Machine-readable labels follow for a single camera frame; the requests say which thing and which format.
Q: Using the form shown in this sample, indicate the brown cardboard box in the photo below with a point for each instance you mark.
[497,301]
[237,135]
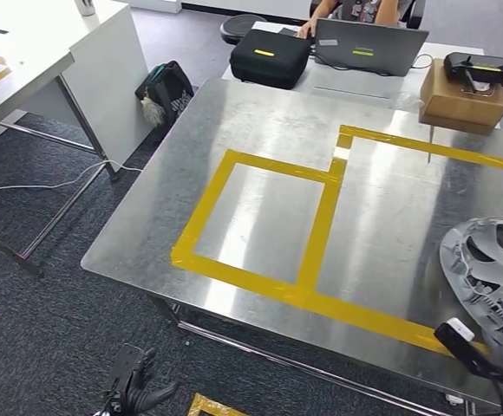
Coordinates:
[460,106]

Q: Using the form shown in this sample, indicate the large yellow tape outline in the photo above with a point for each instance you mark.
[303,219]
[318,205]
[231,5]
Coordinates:
[408,144]

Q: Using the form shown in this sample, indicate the steel top workbench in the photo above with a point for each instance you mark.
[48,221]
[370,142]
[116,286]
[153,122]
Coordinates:
[169,201]

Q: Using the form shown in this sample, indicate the grey laptop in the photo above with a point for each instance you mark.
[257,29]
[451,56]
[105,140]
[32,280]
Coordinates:
[368,52]

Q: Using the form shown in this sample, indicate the person's hand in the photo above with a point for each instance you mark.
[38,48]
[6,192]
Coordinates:
[308,30]

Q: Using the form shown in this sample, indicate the black backpack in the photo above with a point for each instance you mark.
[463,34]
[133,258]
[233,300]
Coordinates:
[169,92]

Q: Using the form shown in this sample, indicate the white top steel table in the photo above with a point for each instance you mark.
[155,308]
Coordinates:
[82,57]

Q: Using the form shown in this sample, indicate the black round stool seat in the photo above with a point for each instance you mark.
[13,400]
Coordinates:
[240,29]

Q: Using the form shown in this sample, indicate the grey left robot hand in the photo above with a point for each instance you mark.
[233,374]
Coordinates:
[145,396]

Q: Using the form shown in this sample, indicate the black zipped carry case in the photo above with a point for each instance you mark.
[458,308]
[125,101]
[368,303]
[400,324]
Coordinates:
[269,63]

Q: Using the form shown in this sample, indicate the small yellow tape outline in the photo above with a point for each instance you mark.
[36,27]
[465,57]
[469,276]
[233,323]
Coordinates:
[204,206]

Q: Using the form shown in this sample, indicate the person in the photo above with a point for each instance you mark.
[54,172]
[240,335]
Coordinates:
[364,8]

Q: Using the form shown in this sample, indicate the black router with antennas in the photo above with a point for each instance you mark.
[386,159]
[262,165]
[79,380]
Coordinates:
[477,68]

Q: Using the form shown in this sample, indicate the yellow floor tape square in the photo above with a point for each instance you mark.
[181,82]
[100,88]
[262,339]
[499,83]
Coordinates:
[204,405]

